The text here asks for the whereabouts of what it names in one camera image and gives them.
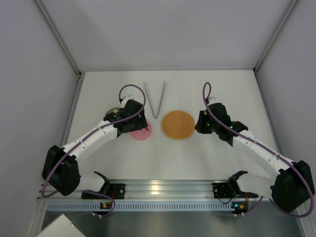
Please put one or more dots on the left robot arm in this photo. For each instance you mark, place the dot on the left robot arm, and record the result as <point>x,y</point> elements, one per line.
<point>62,164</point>

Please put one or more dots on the pink round lid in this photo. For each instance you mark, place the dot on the pink round lid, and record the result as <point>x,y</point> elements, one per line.
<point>143,134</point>

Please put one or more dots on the slotted cable duct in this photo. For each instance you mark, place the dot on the slotted cable duct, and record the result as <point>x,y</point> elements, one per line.
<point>129,206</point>

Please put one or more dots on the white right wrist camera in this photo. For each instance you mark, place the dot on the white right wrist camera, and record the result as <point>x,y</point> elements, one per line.
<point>212,100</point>

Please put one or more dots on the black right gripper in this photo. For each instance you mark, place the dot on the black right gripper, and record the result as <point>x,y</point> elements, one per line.
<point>201,124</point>

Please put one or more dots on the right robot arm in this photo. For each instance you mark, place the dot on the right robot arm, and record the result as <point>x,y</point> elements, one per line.
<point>288,185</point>

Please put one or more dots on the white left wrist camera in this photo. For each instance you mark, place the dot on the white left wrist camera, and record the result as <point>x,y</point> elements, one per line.
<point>127,97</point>

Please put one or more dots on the orange woven plate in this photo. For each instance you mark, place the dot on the orange woven plate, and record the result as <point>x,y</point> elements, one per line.
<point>178,125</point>

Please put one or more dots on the steel bowl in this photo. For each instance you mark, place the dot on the steel bowl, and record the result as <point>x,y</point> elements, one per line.
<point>113,110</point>

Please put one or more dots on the aluminium rail base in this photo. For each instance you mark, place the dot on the aluminium rail base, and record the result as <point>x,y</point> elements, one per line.
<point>152,189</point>

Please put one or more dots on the metal tongs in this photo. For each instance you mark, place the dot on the metal tongs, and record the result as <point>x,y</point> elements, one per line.
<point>155,114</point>

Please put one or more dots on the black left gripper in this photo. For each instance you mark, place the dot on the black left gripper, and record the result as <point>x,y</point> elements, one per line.
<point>139,122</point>

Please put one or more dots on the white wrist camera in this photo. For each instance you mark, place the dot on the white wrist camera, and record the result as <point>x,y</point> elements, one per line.
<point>127,97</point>
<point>212,100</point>

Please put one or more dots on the white box corner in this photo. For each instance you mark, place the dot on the white box corner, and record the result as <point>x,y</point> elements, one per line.
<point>61,227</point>

